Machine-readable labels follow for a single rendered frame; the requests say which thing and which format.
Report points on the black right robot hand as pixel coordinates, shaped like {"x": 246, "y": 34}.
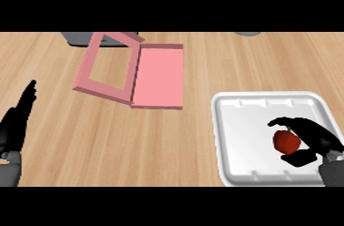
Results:
{"x": 317, "y": 134}

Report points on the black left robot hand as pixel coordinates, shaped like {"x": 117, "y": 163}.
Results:
{"x": 17, "y": 123}

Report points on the red bell pepper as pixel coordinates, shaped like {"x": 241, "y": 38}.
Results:
{"x": 287, "y": 142}

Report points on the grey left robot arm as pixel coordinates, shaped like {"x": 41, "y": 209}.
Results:
{"x": 10, "y": 170}

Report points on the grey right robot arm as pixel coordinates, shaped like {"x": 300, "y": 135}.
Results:
{"x": 333, "y": 169}

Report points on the white foam tray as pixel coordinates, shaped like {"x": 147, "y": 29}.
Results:
{"x": 252, "y": 138}

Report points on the pink open cardboard box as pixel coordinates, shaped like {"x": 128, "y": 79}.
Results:
{"x": 135, "y": 74}

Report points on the dark grey flat object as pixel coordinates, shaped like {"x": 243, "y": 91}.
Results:
{"x": 83, "y": 39}

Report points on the grey round object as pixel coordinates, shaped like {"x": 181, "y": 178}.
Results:
{"x": 247, "y": 33}

